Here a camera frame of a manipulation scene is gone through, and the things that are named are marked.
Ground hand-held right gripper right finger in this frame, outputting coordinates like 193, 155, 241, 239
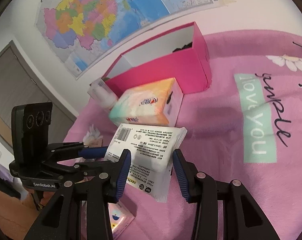
172, 149, 279, 240

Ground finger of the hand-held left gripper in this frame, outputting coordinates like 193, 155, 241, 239
51, 160, 116, 180
47, 141, 109, 161

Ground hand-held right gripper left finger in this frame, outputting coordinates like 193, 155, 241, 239
23, 149, 132, 240

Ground white wet wipes pack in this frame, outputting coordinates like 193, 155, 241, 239
104, 123, 188, 203

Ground pink floral tissue pack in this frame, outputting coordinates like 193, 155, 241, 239
107, 200, 136, 240

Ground pink cardboard box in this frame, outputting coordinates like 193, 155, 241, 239
101, 22, 213, 98

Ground black scrunchie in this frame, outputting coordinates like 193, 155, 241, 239
172, 41, 194, 53

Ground purple cloth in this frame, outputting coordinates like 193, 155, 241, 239
0, 160, 16, 180

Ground grey door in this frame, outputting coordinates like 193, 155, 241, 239
0, 40, 78, 140

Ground white spray bottle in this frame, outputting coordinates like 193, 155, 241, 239
87, 78, 119, 112

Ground pastel tissue pack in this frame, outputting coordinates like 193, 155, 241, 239
108, 77, 184, 127

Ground colourful wall map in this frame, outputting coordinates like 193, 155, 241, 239
35, 0, 226, 80

